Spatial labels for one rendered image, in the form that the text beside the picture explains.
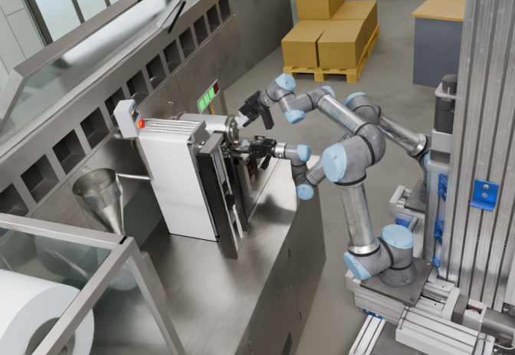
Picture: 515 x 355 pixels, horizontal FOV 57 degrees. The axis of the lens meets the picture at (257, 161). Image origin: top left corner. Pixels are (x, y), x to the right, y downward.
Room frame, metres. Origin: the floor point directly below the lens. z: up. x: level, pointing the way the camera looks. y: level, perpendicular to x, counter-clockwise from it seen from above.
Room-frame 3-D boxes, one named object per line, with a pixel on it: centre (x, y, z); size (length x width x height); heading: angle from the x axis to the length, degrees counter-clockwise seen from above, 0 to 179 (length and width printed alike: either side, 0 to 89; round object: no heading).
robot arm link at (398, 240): (1.21, -0.45, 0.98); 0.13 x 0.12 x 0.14; 108
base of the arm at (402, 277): (1.21, -0.46, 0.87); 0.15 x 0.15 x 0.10
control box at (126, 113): (1.35, 0.36, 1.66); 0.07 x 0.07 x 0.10; 79
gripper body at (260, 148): (1.82, -0.05, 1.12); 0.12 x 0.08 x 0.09; 62
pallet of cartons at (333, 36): (4.95, -1.09, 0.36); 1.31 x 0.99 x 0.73; 140
